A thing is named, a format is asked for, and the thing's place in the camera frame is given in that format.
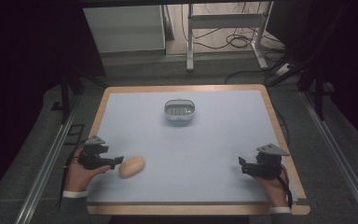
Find black floor bracket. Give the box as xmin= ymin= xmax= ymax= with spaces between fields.
xmin=64 ymin=123 xmax=86 ymax=146

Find wooden table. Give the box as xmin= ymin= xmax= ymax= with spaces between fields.
xmin=86 ymin=83 xmax=311 ymax=217

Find hand-held gripper cable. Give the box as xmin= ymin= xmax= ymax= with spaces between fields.
xmin=57 ymin=140 xmax=88 ymax=210
xmin=274 ymin=163 xmax=295 ymax=210

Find person's right hand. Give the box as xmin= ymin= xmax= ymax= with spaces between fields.
xmin=253 ymin=165 xmax=289 ymax=209

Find left hand-held gripper cable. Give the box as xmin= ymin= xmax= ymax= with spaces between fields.
xmin=57 ymin=140 xmax=88 ymax=210

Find right hand-held gripper cable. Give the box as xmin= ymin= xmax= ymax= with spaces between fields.
xmin=274 ymin=163 xmax=295 ymax=210

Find dark curtain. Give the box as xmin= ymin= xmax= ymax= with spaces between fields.
xmin=266 ymin=0 xmax=358 ymax=150
xmin=0 ymin=0 xmax=107 ymax=209

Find white power strip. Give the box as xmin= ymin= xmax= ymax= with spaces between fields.
xmin=274 ymin=63 xmax=294 ymax=77

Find black floor cables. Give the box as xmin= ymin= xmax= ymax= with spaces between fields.
xmin=180 ymin=2 xmax=288 ymax=86

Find person's left hand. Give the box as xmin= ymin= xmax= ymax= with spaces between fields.
xmin=65 ymin=148 xmax=112 ymax=194

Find tan bread roll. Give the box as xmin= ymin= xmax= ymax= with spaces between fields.
xmin=117 ymin=155 xmax=146 ymax=180

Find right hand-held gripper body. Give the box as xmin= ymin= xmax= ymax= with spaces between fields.
xmin=251 ymin=143 xmax=291 ymax=180

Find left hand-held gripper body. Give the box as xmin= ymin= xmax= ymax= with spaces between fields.
xmin=76 ymin=134 xmax=117 ymax=171

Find white table mat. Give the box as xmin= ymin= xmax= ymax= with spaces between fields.
xmin=87 ymin=90 xmax=299 ymax=205

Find black metal stand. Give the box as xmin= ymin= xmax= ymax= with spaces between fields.
xmin=58 ymin=73 xmax=86 ymax=125
xmin=296 ymin=59 xmax=337 ymax=121

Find white metal desk frame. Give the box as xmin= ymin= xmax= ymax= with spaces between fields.
xmin=186 ymin=1 xmax=275 ymax=73

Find metal floor rail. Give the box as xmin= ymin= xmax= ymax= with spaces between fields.
xmin=13 ymin=92 xmax=82 ymax=224
xmin=300 ymin=89 xmax=358 ymax=224

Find white cabinet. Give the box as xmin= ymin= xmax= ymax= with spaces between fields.
xmin=82 ymin=5 xmax=167 ymax=54

